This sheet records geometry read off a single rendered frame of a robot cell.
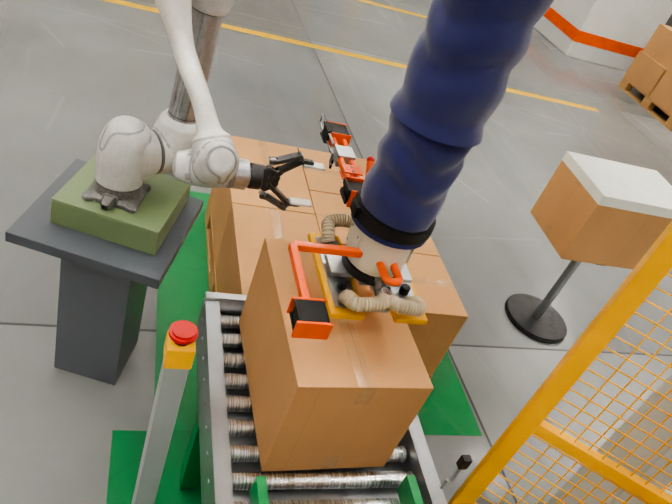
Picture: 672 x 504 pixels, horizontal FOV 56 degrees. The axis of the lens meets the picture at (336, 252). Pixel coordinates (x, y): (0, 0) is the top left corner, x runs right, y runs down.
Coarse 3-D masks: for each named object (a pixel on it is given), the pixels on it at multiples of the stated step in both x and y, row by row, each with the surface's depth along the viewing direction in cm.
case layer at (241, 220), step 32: (256, 160) 315; (320, 160) 336; (224, 192) 304; (256, 192) 294; (288, 192) 302; (320, 192) 311; (224, 224) 293; (256, 224) 275; (288, 224) 282; (320, 224) 290; (224, 256) 284; (256, 256) 258; (416, 256) 294; (224, 288) 275; (416, 288) 275; (448, 288) 283; (448, 320) 271
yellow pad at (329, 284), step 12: (312, 240) 185; (336, 240) 188; (324, 264) 177; (324, 276) 174; (336, 276) 175; (324, 288) 170; (336, 288) 171; (348, 288) 173; (336, 300) 167; (336, 312) 164; (348, 312) 166; (360, 312) 167
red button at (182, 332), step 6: (174, 324) 151; (180, 324) 151; (186, 324) 152; (192, 324) 153; (174, 330) 149; (180, 330) 150; (186, 330) 151; (192, 330) 151; (174, 336) 149; (180, 336) 149; (186, 336) 149; (192, 336) 150; (174, 342) 152; (180, 342) 148; (186, 342) 149; (192, 342) 150
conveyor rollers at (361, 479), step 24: (240, 336) 221; (240, 360) 214; (240, 384) 207; (240, 408) 200; (240, 432) 193; (240, 456) 186; (240, 480) 180; (288, 480) 184; (312, 480) 187; (336, 480) 189; (360, 480) 192; (384, 480) 195
